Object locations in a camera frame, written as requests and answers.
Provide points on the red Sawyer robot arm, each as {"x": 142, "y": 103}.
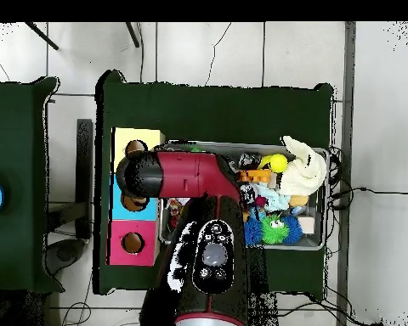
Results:
{"x": 187, "y": 173}

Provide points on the clear shallow bin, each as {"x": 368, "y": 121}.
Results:
{"x": 311, "y": 240}

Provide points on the orange plastic grid block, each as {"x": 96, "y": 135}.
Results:
{"x": 255, "y": 176}

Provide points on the large blue spiky ball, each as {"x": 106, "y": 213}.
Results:
{"x": 252, "y": 233}

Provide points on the dark green table cloth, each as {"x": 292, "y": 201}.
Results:
{"x": 211, "y": 109}

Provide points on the plain yellow ball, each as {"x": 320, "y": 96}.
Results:
{"x": 279, "y": 162}

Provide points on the green fuzzy monster toy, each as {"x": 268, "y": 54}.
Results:
{"x": 275, "y": 229}

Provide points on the cream knitted cloth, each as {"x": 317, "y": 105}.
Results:
{"x": 302, "y": 173}

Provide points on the black tripod leg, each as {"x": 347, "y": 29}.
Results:
{"x": 41, "y": 35}
{"x": 132, "y": 34}

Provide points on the green covered side table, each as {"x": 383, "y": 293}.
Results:
{"x": 13, "y": 170}

